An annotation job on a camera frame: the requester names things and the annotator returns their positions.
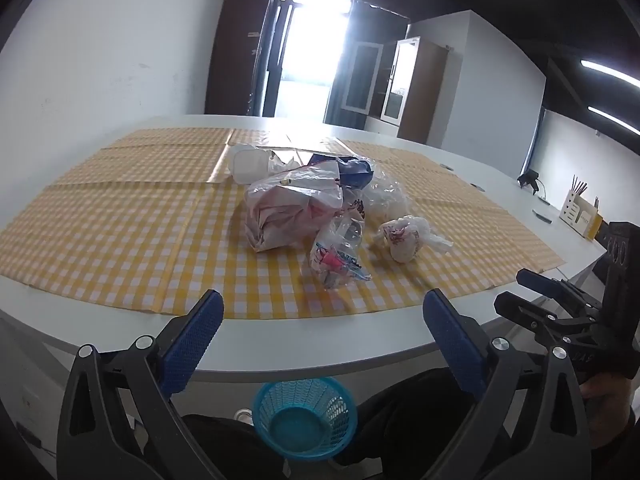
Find ceiling strip light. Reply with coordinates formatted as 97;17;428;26
580;59;640;87
587;105;640;136

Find black cable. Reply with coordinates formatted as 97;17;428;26
16;421;57;457

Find white plastic cup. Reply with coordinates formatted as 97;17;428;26
227;144;273;184

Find brown cabinet with glass door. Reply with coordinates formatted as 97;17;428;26
379;35;454;146

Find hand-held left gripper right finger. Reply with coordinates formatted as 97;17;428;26
423;288;594;480

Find blue wrapper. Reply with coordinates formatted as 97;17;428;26
307;154;374;189

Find yellow checkered tablecloth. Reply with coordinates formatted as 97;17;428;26
0;127;567;320

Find black desk device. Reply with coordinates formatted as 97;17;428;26
517;170;544;197

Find dark wooden cabinet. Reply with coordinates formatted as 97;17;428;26
205;0;277;117

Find small white red-printed bag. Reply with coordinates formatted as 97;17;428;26
372;215;454;264

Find blue plastic mesh basket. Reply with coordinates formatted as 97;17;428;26
251;377;359;462

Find person's right hand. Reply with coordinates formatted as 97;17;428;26
581;372;639;453

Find clear plastic bag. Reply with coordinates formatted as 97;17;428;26
360;160;414;222

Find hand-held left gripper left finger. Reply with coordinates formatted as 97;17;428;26
56;289;228;480

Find bright window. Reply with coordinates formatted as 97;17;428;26
274;0;352;122

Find large plastic bag with paper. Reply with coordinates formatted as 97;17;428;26
243;160;347;254

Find person's black trousers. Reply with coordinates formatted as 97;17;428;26
175;366;516;480

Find dark glass-door cabinet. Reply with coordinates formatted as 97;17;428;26
324;40;387;131

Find white and yellow pen holder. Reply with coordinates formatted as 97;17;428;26
559;187;604;239

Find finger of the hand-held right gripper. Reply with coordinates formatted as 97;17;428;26
494;291;603;347
516;268;605;312

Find clear wrapper with red print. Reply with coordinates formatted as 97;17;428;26
307;210;374;290

